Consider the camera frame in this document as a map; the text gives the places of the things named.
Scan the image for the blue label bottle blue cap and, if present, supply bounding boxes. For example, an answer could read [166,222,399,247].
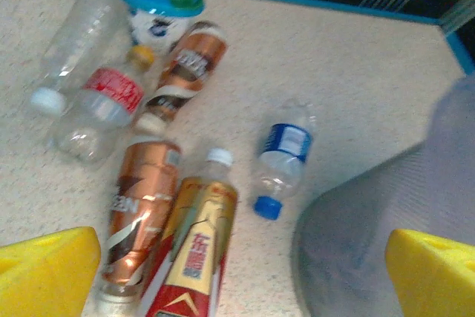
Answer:
[252,99,317,220]

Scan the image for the aluminium frame post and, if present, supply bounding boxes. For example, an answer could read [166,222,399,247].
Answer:
[439,0,475,36]

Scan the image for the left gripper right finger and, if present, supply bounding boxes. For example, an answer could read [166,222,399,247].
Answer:
[384,228,475,317]

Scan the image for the brown coffee drink bottle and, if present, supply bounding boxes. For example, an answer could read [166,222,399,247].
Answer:
[134,21,229,136]

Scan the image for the red label bottle yellow cap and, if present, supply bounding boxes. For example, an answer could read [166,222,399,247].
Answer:
[46,45,155,164]

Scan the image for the gold red label bottle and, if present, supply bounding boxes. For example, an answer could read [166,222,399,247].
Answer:
[137,147,238,317]

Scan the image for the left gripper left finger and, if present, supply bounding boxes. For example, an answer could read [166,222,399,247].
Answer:
[0,226,102,317]

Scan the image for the grey waste bin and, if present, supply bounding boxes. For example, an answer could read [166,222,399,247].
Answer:
[292,75,475,317]

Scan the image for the copper label drink bottle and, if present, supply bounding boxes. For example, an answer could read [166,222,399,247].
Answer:
[95,137,183,313]

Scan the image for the clear bottle white cap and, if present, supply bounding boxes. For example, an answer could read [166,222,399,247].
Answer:
[29,0,131,116]

